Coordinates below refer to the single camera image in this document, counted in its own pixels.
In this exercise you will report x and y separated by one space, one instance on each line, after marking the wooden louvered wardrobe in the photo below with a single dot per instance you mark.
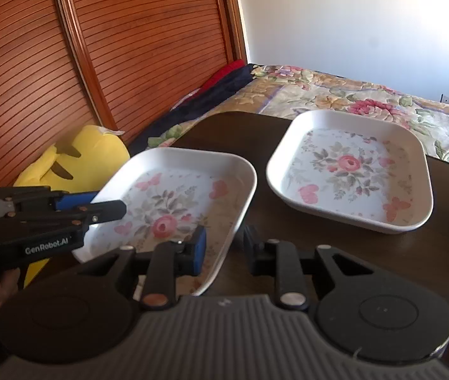
149 47

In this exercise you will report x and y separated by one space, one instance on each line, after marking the red cloth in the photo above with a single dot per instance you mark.
224 73

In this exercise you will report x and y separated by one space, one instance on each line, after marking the yellow plush toy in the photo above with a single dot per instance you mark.
86 154

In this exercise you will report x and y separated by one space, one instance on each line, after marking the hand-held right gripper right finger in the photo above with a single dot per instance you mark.
251 253

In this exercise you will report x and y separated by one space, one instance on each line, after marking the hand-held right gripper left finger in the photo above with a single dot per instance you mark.
198 247

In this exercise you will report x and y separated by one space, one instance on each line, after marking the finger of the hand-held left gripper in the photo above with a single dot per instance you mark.
105 210
78 200

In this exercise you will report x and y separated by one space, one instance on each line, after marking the white floral square plate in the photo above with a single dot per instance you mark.
177 174
347 166

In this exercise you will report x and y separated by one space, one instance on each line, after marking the navy cloth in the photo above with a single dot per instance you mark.
208 103

